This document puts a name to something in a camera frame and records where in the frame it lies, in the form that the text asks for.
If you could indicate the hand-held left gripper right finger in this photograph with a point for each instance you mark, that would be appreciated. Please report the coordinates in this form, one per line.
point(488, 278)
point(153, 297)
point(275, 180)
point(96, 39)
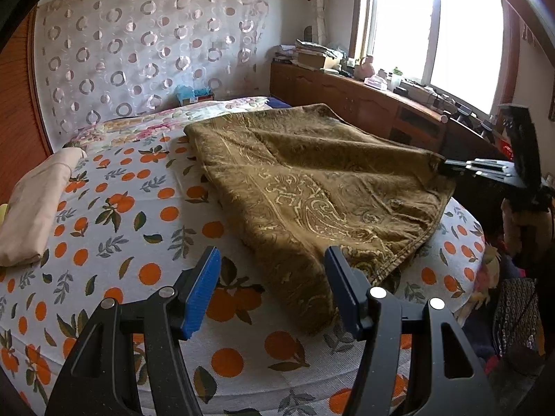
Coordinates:
point(342, 294)

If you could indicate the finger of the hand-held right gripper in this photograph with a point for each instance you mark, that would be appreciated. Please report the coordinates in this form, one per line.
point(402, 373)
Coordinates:
point(485, 175)
point(477, 164)

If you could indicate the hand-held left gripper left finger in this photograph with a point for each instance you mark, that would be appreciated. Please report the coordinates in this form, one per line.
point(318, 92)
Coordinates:
point(201, 294)

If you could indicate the brown paisley patterned garment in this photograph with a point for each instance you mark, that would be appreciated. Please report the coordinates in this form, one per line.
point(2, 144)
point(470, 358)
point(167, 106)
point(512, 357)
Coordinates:
point(303, 190)

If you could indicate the person's right hand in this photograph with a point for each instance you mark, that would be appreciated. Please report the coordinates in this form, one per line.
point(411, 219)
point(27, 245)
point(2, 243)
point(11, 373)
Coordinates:
point(527, 234)

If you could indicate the dark furniture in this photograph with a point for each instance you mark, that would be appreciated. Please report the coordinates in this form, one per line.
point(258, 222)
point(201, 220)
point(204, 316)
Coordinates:
point(472, 208)

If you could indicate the orange fruit print bed sheet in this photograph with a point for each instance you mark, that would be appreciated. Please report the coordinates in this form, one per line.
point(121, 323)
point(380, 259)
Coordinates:
point(130, 234)

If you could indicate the bottle with green cap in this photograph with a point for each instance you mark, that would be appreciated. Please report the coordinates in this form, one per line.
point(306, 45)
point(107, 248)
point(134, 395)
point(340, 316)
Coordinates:
point(397, 80)

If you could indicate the black patterned bag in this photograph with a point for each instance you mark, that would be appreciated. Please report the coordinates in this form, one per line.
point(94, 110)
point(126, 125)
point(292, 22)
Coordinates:
point(516, 316)

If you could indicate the wooden cabinet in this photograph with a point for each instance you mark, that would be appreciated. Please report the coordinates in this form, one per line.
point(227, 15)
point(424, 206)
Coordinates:
point(347, 99)

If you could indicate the window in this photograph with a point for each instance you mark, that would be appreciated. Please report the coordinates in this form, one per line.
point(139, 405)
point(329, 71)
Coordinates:
point(433, 21)

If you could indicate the pink floral quilt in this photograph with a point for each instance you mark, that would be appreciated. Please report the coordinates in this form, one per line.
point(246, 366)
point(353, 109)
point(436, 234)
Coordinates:
point(164, 117)

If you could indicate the folded beige cloth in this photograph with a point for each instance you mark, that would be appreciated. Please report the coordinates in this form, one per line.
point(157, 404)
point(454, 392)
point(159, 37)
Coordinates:
point(34, 208)

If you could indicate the small cardboard box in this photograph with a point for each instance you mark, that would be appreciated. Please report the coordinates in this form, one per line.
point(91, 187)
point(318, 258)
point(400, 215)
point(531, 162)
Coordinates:
point(197, 99)

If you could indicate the dark blue pillow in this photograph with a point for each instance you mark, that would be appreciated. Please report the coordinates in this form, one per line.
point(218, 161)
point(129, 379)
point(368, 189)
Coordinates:
point(279, 103)

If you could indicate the blue plastic bag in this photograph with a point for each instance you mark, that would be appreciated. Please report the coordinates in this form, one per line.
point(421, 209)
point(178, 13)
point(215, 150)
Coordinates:
point(190, 92)

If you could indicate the yellow cloth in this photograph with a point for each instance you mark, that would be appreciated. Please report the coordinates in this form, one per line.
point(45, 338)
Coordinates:
point(3, 214)

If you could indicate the beige window curtain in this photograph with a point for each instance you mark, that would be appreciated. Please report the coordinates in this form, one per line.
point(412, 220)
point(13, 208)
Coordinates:
point(318, 4)

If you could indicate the wooden slatted wardrobe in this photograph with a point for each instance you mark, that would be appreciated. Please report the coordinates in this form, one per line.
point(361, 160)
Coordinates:
point(19, 117)

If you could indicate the sheer circle patterned curtain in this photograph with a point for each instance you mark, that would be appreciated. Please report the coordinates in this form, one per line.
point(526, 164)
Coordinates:
point(138, 43)

